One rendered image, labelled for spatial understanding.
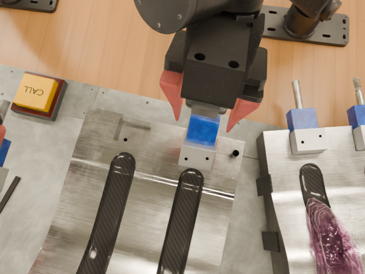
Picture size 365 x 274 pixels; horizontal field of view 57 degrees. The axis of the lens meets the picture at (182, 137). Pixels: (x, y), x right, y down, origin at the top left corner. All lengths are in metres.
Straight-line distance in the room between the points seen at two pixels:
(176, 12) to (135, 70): 0.44
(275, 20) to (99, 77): 0.37
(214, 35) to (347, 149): 0.40
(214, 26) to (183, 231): 0.32
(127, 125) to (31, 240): 0.26
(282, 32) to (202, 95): 0.49
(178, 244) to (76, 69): 0.39
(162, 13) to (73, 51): 0.49
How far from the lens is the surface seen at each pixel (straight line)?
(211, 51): 0.26
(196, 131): 0.48
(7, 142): 0.54
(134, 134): 0.56
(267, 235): 0.59
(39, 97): 0.66
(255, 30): 0.30
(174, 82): 0.35
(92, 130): 0.55
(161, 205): 0.52
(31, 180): 0.66
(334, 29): 0.77
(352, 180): 0.61
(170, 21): 0.25
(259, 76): 0.34
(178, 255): 0.52
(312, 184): 0.59
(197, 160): 0.49
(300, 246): 0.54
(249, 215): 0.61
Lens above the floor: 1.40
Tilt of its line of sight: 75 degrees down
